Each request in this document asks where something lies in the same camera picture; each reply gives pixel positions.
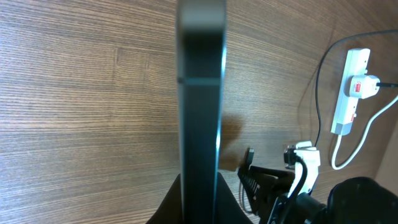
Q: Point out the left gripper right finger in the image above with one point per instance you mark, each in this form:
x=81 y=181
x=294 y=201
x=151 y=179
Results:
x=227 y=209

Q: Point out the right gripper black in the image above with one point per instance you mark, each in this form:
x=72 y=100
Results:
x=263 y=188

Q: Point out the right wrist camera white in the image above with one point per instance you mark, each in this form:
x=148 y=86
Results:
x=304 y=159

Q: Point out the Galaxy S25 smartphone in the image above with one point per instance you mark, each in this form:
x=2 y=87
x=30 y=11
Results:
x=201 y=55

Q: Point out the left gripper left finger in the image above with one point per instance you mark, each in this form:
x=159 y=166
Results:
x=170 y=210

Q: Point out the white charger plug adapter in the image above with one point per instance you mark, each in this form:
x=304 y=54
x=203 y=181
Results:
x=363 y=86

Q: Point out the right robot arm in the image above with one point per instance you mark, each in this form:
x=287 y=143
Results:
x=357 y=200

